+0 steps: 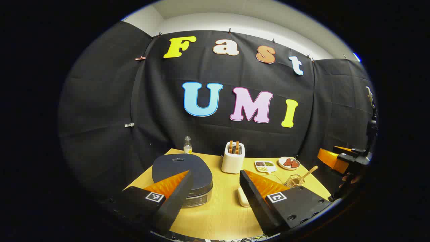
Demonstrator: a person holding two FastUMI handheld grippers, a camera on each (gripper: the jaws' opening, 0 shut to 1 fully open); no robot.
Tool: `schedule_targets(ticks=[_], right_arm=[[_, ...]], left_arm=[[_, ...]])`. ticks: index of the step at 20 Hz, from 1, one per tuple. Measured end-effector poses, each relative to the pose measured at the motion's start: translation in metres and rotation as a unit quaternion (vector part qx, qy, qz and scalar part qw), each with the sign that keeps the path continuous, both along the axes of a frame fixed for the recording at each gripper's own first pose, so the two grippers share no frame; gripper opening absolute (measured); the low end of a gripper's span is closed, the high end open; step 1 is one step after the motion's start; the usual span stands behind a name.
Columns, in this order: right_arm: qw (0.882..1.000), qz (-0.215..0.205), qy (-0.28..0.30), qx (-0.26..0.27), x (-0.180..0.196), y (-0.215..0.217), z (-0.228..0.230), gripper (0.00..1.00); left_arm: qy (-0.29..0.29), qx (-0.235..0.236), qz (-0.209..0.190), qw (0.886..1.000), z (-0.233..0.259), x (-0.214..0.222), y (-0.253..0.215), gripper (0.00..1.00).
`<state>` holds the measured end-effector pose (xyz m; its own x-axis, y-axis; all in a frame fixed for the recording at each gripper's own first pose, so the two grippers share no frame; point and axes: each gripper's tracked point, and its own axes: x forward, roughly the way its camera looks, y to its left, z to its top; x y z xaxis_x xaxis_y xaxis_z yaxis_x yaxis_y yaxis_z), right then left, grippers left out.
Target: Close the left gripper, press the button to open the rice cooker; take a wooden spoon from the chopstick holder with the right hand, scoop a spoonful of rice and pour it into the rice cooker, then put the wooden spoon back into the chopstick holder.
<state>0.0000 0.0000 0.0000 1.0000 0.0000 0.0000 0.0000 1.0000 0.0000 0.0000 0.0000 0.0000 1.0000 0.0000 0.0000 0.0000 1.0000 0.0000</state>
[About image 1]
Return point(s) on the toasted bread slice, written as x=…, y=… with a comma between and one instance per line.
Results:
x=237, y=148
x=230, y=147

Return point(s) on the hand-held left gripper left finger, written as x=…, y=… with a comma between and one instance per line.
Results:
x=174, y=198

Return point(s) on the dark lidded rice cooker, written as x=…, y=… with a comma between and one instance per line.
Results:
x=174, y=166

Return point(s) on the white toaster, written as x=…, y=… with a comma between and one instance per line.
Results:
x=232, y=163

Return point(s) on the white round plate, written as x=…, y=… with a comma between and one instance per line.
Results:
x=284, y=167

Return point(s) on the red clip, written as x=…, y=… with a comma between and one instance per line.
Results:
x=140, y=58

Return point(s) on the black backdrop cloth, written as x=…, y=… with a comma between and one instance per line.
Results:
x=100, y=101

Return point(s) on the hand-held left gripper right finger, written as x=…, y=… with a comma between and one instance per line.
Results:
x=255, y=198

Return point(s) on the white divided dish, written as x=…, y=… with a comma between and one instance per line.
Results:
x=265, y=166

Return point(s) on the red meat piece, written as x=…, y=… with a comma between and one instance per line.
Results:
x=295, y=164
x=288, y=162

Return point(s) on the wooden spoon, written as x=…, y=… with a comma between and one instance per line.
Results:
x=304, y=176

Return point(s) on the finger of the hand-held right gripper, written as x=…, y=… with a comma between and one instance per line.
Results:
x=342, y=149
x=331, y=158

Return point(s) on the small clear bottle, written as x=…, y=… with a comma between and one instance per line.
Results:
x=187, y=148

